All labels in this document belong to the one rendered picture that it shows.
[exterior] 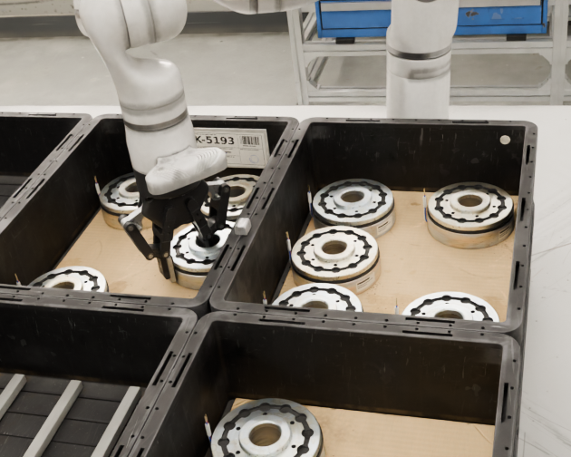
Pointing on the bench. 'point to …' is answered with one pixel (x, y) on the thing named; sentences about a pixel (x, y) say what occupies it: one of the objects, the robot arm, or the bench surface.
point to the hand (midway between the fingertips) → (187, 259)
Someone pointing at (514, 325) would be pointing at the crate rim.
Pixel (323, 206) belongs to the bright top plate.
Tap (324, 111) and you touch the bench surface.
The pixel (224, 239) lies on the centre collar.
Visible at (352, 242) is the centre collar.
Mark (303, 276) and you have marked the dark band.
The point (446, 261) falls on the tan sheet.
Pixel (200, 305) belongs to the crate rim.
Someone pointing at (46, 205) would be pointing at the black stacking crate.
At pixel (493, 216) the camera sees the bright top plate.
